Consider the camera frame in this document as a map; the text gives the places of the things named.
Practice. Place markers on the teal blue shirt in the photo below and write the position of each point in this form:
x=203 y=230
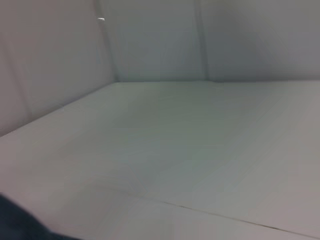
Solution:
x=20 y=222

